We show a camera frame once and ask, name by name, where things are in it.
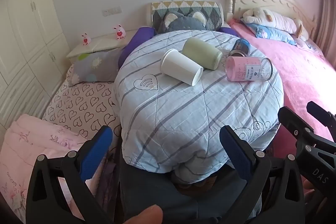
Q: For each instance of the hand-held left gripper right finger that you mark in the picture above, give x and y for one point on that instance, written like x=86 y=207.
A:
x=236 y=153

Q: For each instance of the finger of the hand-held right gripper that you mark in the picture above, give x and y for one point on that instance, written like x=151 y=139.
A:
x=294 y=123
x=324 y=115

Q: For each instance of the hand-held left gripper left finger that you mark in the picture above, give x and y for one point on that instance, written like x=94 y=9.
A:
x=95 y=153

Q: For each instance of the white cup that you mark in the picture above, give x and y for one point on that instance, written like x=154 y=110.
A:
x=181 y=67

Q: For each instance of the green cup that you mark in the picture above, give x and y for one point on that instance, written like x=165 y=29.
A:
x=202 y=53

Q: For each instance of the person's right hand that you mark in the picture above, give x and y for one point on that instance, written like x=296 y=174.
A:
x=313 y=200

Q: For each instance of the person's left hand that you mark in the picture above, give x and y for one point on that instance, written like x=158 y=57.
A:
x=144 y=214

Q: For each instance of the pink bedspread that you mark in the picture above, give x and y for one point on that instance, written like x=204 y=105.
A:
x=296 y=77

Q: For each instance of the heart print bed sheet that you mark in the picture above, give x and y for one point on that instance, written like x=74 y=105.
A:
x=84 y=106

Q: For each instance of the pink floral blanket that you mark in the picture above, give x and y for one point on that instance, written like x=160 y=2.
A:
x=34 y=140

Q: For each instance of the blue striped quilt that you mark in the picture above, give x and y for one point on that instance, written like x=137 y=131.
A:
x=183 y=113

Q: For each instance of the person's dark trousers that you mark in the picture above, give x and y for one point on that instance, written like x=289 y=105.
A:
x=152 y=187

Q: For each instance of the clear jar with pink filling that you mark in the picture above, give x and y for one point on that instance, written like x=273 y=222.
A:
x=246 y=69

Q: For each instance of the grey flower pillow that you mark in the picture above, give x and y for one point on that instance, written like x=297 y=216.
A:
x=99 y=66

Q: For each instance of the blue printed pillow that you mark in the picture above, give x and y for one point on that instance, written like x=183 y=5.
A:
x=273 y=33

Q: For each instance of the blue metal can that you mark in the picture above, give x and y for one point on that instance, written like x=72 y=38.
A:
x=240 y=47

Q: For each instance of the pink curtain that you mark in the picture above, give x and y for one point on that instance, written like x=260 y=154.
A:
x=329 y=19

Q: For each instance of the white plush toy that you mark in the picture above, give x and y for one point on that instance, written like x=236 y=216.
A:
x=278 y=20

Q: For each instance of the white nightstand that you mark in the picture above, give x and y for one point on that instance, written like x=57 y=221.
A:
x=102 y=44

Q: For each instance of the pink bunny figurine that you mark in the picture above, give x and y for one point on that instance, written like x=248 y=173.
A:
x=119 y=33
x=85 y=39

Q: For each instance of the purple bolster pillow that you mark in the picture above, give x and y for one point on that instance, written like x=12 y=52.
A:
x=136 y=40

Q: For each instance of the white wardrobe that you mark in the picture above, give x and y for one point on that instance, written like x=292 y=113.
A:
x=29 y=43

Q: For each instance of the grey bear cushion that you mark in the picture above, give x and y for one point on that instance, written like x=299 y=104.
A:
x=183 y=23

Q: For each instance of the patchwork headboard cushion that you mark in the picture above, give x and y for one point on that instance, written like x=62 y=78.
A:
x=210 y=10

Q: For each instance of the white wall socket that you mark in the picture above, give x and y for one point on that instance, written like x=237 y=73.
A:
x=112 y=11

